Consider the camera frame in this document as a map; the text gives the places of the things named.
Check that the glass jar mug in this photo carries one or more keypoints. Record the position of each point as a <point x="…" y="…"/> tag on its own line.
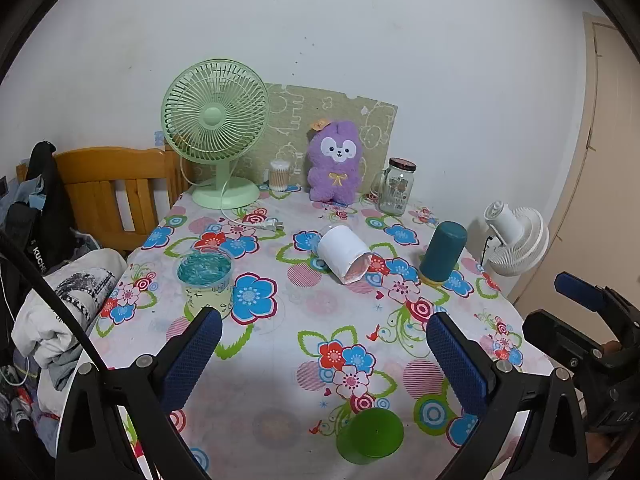
<point x="397" y="190"/>

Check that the cotton swab container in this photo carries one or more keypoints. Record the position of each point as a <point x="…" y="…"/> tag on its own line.
<point x="280" y="175"/>

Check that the green cup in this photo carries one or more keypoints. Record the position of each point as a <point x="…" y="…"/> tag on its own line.
<point x="370" y="435"/>

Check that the green cartoon print board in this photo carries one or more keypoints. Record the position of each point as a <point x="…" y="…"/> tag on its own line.
<point x="300" y="110"/>

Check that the purple plush toy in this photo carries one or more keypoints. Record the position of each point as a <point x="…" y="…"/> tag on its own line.
<point x="334" y="170"/>

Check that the pile of clothes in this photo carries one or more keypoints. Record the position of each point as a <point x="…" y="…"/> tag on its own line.
<point x="50" y="304"/>

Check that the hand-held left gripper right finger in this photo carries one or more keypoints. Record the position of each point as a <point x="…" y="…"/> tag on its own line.
<point x="457" y="365"/>

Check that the white cup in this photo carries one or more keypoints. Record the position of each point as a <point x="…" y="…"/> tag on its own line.
<point x="345" y="250"/>

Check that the wooden chair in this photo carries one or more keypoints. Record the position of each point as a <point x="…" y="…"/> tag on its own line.
<point x="100" y="175"/>

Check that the white desk fan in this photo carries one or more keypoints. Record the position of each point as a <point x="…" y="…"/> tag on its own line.
<point x="517" y="240"/>

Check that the green desk fan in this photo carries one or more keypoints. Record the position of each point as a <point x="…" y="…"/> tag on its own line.
<point x="215" y="115"/>

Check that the white printed cloth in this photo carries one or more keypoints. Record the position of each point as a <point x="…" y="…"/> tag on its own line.
<point x="65" y="305"/>

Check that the teal cup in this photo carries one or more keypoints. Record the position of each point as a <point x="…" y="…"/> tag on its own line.
<point x="442" y="252"/>

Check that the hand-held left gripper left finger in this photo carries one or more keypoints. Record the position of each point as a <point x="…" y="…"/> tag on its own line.
<point x="192" y="355"/>

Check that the floral tablecloth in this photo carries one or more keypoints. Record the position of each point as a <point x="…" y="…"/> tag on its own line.
<point x="280" y="350"/>

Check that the clear plastic cup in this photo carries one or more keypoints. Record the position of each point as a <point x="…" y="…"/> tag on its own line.
<point x="205" y="280"/>

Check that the beige door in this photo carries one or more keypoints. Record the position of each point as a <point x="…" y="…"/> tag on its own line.
<point x="600" y="160"/>

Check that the black jacket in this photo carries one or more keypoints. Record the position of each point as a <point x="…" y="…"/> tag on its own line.
<point x="50" y="210"/>

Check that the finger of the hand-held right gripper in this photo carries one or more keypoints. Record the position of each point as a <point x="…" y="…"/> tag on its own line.
<point x="580" y="290"/>
<point x="560" y="332"/>

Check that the blue denim cloth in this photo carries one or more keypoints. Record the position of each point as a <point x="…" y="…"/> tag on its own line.
<point x="29" y="189"/>

